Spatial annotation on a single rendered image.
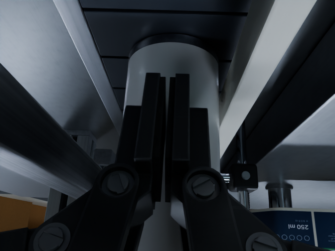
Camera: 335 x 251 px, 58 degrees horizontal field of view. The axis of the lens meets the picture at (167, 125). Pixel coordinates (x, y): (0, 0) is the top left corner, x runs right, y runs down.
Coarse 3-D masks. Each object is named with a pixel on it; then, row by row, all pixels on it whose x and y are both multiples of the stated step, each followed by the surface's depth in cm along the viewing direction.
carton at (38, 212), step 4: (32, 204) 216; (32, 208) 216; (36, 208) 221; (40, 208) 226; (44, 208) 231; (32, 212) 216; (36, 212) 221; (40, 212) 225; (44, 212) 231; (32, 216) 216; (36, 216) 220; (40, 216) 225; (44, 216) 230; (32, 220) 216; (36, 220) 220; (40, 220) 225; (28, 224) 211; (32, 224) 216; (36, 224) 220; (40, 224) 225; (28, 228) 211; (32, 228) 215
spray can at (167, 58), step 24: (144, 48) 15; (168, 48) 15; (192, 48) 15; (144, 72) 15; (168, 72) 14; (192, 72) 15; (216, 72) 16; (168, 96) 14; (192, 96) 14; (216, 96) 15; (216, 120) 15; (216, 144) 14; (216, 168) 14; (168, 216) 12; (144, 240) 12; (168, 240) 12
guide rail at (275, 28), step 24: (264, 0) 9; (288, 0) 8; (312, 0) 8; (264, 24) 9; (288, 24) 9; (240, 48) 12; (264, 48) 10; (240, 72) 12; (264, 72) 12; (240, 96) 14; (240, 120) 16
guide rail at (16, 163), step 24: (0, 72) 6; (0, 96) 6; (24, 96) 6; (0, 120) 6; (24, 120) 6; (48, 120) 8; (0, 144) 6; (24, 144) 6; (48, 144) 8; (72, 144) 10; (24, 168) 8; (48, 168) 8; (72, 168) 10; (96, 168) 13; (72, 192) 12
